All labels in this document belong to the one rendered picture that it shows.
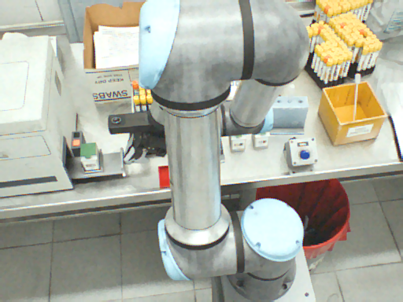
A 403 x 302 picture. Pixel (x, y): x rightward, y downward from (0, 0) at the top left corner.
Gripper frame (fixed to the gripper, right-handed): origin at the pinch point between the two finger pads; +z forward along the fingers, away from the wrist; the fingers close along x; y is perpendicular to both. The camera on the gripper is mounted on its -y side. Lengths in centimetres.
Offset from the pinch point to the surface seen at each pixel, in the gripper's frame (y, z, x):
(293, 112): 39.2, -26.0, 7.1
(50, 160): -18.9, 0.2, -4.5
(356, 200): 127, 33, 28
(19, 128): -28.2, -9.4, -4.4
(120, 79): -2.1, -4.5, 25.0
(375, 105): 59, -37, 6
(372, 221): 131, 31, 17
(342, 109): 57, -28, 12
